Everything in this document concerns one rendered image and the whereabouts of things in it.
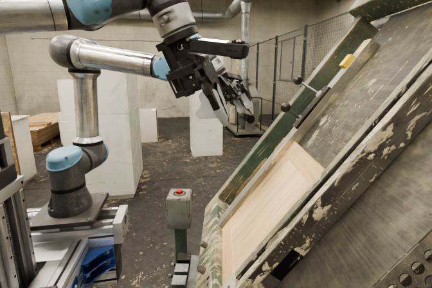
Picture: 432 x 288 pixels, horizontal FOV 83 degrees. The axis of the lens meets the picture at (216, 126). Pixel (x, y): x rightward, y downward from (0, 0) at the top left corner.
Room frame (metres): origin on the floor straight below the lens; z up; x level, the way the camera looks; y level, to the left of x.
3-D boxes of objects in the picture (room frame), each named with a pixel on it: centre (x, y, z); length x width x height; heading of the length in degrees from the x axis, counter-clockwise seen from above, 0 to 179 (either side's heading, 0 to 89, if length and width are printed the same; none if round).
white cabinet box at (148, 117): (5.66, 1.67, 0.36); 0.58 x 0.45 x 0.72; 100
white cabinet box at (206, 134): (4.79, 0.21, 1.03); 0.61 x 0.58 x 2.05; 10
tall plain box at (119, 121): (3.23, 1.37, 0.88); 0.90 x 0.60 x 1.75; 10
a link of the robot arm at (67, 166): (0.88, 0.56, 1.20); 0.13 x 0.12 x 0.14; 173
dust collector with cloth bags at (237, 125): (6.46, -0.70, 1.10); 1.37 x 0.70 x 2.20; 10
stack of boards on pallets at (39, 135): (5.83, 4.24, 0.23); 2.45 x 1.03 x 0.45; 10
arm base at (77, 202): (0.87, 0.56, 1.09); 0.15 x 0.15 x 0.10
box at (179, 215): (1.20, 0.19, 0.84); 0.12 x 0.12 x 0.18; 89
